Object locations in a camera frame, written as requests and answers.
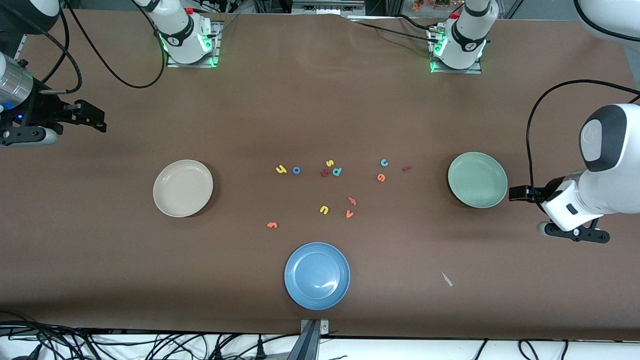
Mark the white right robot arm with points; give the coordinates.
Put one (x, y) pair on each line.
(180, 30)

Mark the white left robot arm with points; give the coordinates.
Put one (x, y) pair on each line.
(607, 165)

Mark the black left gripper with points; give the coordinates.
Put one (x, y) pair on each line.
(540, 193)

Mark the beige round plate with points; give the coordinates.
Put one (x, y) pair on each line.
(182, 188)

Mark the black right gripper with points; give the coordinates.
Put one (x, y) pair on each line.
(44, 110)

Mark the orange decoration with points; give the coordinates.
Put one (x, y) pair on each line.
(430, 4)

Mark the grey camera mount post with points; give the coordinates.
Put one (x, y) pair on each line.
(309, 342)

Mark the brown table cover sheet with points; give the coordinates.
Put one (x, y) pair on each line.
(100, 275)

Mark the aluminium frame rail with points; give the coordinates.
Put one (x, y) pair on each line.
(22, 48)

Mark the grey equipment box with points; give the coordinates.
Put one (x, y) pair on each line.
(327, 6)

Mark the yellow foam letter h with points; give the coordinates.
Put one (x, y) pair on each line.
(281, 170)

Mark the small white paper scrap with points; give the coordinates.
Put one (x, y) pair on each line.
(447, 279)

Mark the blue round plate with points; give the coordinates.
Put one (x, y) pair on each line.
(317, 276)

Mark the green round plate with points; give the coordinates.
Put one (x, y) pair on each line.
(477, 180)

